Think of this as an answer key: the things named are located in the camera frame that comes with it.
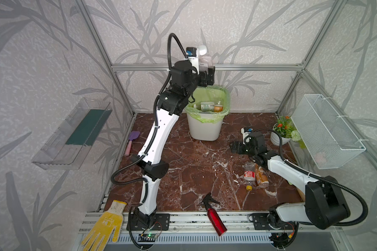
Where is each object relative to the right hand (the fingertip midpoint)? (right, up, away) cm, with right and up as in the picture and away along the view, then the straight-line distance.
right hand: (235, 139), depth 90 cm
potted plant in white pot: (+31, +5, +1) cm, 31 cm away
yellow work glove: (-67, -44, -20) cm, 82 cm away
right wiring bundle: (+17, -45, -19) cm, 52 cm away
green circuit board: (-43, -43, -19) cm, 63 cm away
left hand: (-18, +35, -27) cm, 48 cm away
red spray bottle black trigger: (-12, -39, -19) cm, 45 cm away
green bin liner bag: (-12, +28, +7) cm, 31 cm away
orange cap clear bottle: (-9, +18, +6) cm, 21 cm away
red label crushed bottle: (+6, -19, -6) cm, 21 cm away
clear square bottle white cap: (-18, +21, +12) cm, 29 cm away
